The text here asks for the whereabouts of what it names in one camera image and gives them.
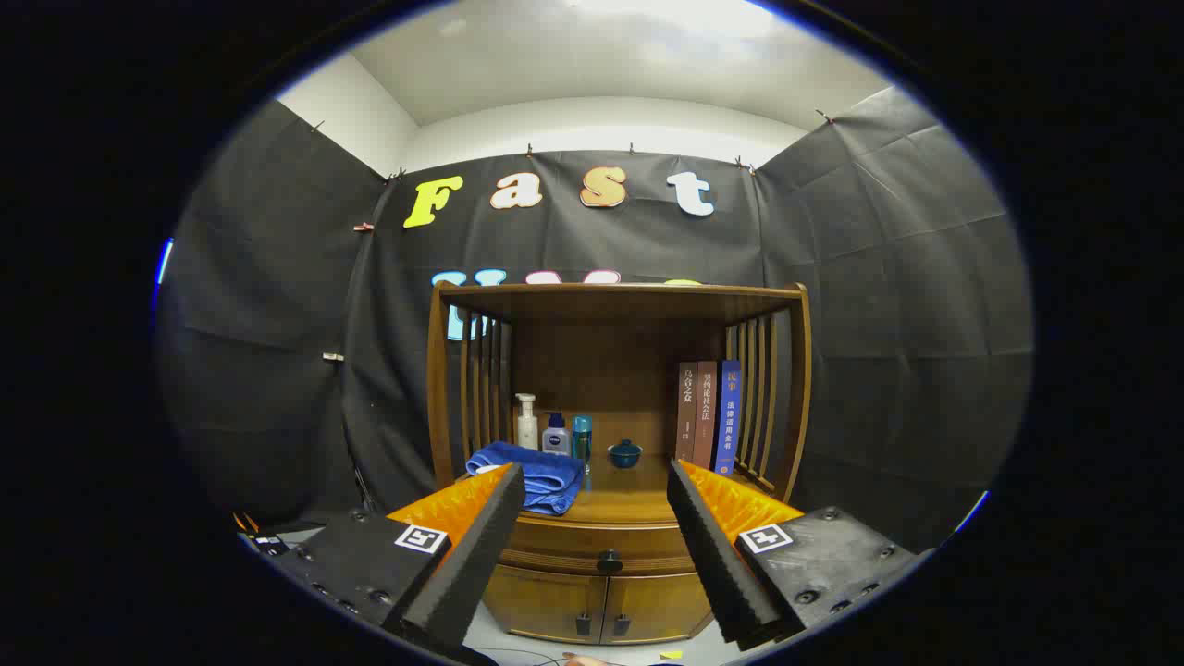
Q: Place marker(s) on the white bottle with blue cap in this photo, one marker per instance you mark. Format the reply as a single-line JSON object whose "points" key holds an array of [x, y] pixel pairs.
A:
{"points": [[556, 439]]}

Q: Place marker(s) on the wooden cabinet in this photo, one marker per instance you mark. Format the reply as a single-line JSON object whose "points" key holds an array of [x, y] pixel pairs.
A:
{"points": [[601, 370]]}

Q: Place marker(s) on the blue folded towel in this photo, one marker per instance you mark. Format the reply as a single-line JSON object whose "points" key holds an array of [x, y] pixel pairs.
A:
{"points": [[536, 476]]}

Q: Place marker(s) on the dark brown book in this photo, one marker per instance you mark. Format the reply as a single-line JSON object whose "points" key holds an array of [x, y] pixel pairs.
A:
{"points": [[685, 416]]}

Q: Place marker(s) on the teal transparent bottle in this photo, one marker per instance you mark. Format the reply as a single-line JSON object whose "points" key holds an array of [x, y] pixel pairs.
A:
{"points": [[582, 439]]}

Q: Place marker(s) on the wooden countertop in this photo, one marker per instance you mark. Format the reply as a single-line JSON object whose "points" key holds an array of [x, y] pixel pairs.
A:
{"points": [[629, 504]]}

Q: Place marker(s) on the wooden drawer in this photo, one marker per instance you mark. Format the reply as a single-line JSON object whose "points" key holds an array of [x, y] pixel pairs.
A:
{"points": [[573, 546]]}

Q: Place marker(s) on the wooden cabinet door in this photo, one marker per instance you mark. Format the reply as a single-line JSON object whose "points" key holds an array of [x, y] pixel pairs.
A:
{"points": [[541, 601], [657, 606]]}

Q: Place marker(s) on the reddish brown book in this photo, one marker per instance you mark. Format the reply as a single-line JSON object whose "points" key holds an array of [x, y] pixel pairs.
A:
{"points": [[705, 416]]}

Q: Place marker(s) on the blue book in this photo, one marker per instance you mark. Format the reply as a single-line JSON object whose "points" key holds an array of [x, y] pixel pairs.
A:
{"points": [[728, 416]]}

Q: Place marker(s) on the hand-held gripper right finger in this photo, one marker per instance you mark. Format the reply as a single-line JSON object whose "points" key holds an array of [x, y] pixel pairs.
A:
{"points": [[717, 555]]}

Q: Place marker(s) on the white pump bottle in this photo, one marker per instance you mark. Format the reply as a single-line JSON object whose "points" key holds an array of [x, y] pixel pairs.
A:
{"points": [[527, 430]]}

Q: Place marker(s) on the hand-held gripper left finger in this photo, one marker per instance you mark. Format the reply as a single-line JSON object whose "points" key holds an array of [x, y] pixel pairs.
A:
{"points": [[472, 564]]}

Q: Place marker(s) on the dark blue lidded teacup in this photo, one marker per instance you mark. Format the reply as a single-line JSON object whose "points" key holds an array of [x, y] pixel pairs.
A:
{"points": [[624, 454]]}

